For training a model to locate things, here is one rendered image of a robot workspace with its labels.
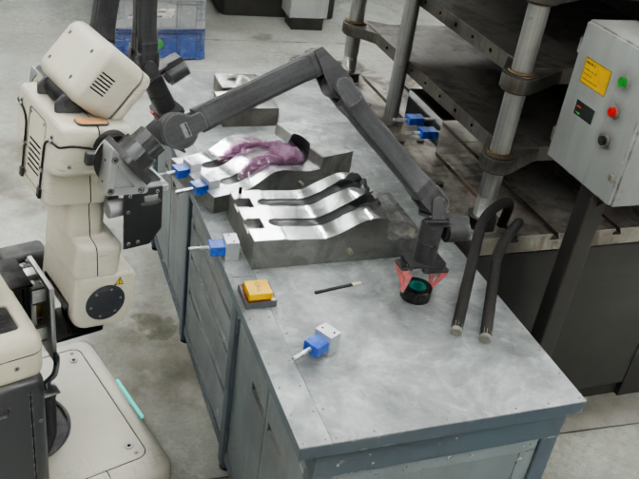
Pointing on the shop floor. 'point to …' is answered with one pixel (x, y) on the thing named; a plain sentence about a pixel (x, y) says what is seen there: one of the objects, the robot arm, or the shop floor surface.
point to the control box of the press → (593, 154)
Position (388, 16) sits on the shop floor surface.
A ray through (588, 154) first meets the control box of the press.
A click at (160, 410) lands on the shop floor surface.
